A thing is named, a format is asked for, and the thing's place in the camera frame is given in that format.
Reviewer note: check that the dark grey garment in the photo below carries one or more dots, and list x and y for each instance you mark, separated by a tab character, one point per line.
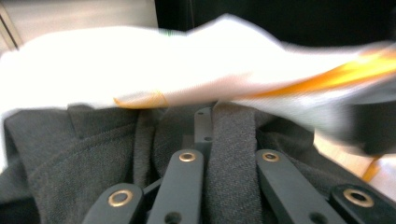
93	161

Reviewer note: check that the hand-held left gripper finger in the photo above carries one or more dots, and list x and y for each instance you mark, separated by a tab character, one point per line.
203	124

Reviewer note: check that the white leaf-print mesh laundry bag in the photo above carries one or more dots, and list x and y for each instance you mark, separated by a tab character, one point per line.
155	62

